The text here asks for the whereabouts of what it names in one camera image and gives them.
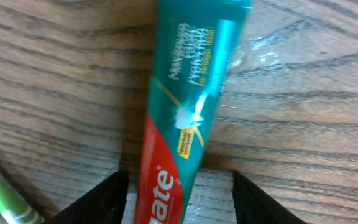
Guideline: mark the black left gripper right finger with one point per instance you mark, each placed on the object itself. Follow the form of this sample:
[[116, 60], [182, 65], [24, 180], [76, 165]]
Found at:
[[254, 206]]

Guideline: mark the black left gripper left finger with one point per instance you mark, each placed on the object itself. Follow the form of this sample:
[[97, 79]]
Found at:
[[104, 204]]

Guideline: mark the red green toothpaste tube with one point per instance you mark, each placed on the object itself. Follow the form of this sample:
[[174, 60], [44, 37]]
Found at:
[[195, 40]]

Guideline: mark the green white toothbrush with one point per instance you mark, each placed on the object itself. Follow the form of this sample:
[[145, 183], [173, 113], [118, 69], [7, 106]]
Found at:
[[14, 209]]

